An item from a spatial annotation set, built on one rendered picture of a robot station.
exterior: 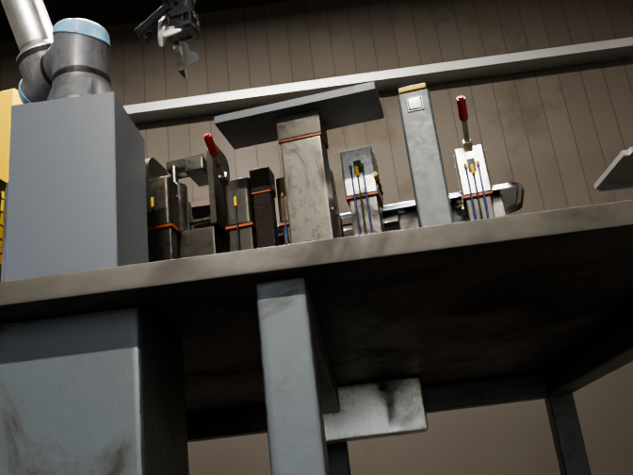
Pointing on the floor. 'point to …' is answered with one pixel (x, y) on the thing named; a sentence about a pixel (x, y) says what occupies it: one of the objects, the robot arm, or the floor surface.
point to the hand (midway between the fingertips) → (171, 64)
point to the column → (92, 396)
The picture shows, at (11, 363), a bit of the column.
